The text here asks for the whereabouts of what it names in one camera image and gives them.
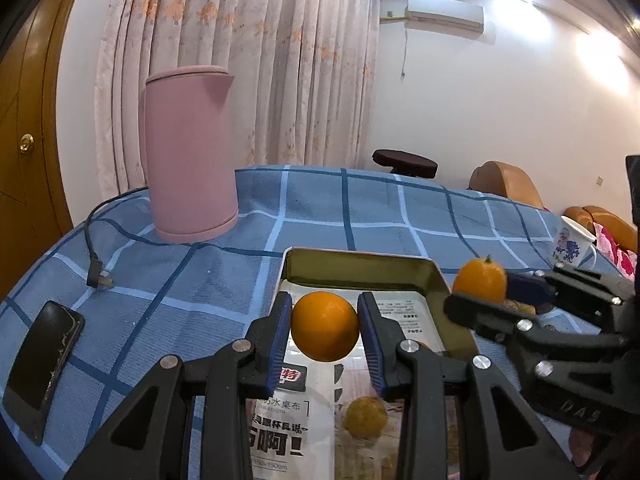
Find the brown leather chair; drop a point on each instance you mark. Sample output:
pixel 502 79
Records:
pixel 600 222

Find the blue checked tablecloth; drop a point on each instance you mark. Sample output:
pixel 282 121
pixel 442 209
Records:
pixel 350 210

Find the wooden chair back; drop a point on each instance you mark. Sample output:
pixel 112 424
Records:
pixel 505 182

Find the white floral mug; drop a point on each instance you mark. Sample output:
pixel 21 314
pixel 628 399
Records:
pixel 570 245

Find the dark round stool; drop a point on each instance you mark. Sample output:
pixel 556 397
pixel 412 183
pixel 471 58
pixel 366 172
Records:
pixel 405 160

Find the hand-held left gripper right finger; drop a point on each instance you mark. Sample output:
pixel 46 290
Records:
pixel 370 340

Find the printed plastic package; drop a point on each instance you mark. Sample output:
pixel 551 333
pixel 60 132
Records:
pixel 295 440

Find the black smartphone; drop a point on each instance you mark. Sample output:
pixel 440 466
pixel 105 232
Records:
pixel 42 360

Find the yellow-brown round fruit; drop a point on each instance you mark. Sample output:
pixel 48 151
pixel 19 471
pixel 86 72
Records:
pixel 367 414

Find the small orange with stem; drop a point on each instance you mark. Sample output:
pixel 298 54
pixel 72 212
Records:
pixel 481 280

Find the pink electric kettle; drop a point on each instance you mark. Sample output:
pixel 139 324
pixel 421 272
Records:
pixel 192 160

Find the brown wooden door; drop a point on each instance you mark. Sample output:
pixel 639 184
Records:
pixel 30 110

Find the pale floral curtain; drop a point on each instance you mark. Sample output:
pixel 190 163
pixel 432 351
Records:
pixel 240 60

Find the large round orange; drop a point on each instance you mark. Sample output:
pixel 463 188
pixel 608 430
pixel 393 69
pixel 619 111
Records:
pixel 325 326

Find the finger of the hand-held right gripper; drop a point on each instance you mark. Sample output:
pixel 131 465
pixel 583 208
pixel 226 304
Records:
pixel 480 316
pixel 532 290

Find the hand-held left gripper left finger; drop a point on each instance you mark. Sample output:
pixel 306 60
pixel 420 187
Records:
pixel 281 340

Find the rectangular metal tin tray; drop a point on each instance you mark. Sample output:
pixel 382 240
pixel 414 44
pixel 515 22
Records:
pixel 350 270

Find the brass door knob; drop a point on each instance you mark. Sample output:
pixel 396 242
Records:
pixel 26 143

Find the white wall air conditioner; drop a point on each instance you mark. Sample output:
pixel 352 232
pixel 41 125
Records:
pixel 445 12

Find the pink floral cloth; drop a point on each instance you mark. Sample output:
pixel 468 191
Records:
pixel 617 252

